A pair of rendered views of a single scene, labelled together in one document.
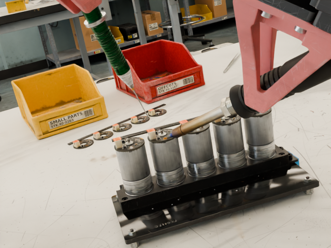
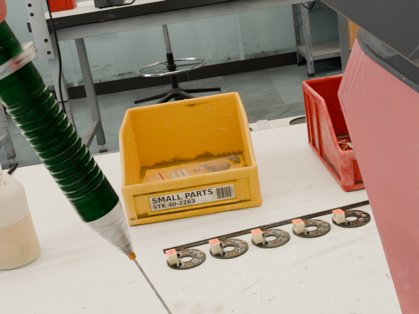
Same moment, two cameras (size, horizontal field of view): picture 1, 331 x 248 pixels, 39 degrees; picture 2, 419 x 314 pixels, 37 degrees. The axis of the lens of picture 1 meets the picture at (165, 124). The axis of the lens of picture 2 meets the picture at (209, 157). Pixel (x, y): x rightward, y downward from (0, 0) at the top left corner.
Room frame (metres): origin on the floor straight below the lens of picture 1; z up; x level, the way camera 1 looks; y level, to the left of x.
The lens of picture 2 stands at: (0.20, -0.06, 0.94)
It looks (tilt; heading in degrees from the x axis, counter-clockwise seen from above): 19 degrees down; 23
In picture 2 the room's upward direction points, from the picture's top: 9 degrees counter-clockwise
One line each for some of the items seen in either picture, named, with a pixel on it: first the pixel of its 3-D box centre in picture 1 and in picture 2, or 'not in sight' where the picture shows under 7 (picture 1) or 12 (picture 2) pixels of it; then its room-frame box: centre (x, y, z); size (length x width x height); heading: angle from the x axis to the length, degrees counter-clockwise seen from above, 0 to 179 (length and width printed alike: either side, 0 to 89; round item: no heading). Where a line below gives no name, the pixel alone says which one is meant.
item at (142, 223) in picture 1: (211, 195); not in sight; (0.34, -0.03, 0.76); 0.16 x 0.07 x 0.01; 101
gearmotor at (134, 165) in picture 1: (135, 170); not in sight; (0.34, 0.03, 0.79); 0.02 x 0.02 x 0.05
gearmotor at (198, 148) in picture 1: (198, 152); not in sight; (0.36, -0.02, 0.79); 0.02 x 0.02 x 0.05
